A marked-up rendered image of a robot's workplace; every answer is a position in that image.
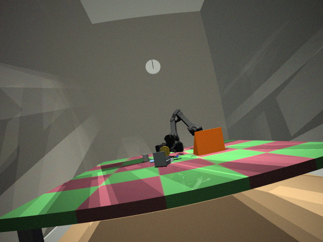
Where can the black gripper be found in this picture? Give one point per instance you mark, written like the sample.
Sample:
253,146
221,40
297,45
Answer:
174,148

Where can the grey cylinder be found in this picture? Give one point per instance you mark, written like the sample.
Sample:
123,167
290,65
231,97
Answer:
145,157

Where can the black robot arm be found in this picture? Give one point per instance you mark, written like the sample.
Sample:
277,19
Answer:
173,136

